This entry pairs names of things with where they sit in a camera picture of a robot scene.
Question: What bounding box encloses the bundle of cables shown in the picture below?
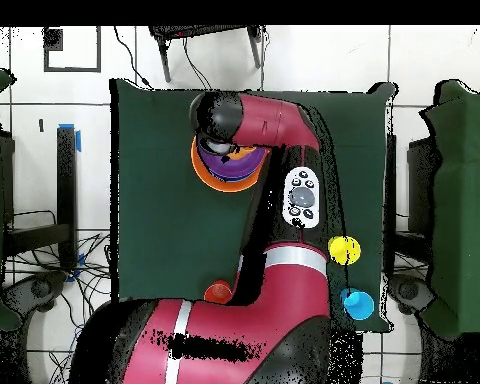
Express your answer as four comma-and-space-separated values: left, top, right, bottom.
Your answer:
3, 231, 113, 384

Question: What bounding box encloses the large blue bowl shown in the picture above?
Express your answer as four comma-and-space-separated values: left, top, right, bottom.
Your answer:
209, 171, 259, 185

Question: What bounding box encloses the orange cup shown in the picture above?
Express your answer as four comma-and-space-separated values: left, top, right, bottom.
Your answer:
229, 146, 259, 162

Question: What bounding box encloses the yellow cup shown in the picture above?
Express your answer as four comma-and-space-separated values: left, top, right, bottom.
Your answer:
328, 235, 362, 266

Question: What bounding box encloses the blue cup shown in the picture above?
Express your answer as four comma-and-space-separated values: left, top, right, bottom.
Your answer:
340, 287, 376, 322

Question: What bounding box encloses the large orange bowl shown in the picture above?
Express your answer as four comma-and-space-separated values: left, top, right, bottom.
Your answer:
190, 135, 263, 194

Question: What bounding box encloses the black floor base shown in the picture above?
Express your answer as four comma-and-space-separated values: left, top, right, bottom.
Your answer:
387, 273, 437, 317
1, 271, 67, 313

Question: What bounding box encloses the purple bowl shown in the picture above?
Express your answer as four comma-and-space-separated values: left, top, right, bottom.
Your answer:
195, 135, 271, 180

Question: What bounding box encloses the black metal stand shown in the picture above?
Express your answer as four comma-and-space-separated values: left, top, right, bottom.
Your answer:
148, 25, 265, 83

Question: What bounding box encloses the thin black cable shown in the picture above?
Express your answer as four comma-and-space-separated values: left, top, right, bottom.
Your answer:
112, 25, 154, 90

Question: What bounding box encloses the blue tape strip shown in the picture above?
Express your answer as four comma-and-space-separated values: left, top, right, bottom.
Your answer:
57, 123, 82, 153

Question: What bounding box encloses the black table frame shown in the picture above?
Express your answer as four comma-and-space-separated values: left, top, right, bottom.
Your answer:
406, 137, 441, 241
3, 126, 78, 269

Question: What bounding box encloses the dark green tablecloth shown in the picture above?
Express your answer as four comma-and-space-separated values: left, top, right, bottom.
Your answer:
109, 78, 397, 335

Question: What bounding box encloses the grey square frame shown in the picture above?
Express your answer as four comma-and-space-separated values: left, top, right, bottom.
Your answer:
43, 25, 102, 74

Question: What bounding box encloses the red cup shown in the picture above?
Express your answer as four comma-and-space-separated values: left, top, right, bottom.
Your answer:
202, 279, 234, 305

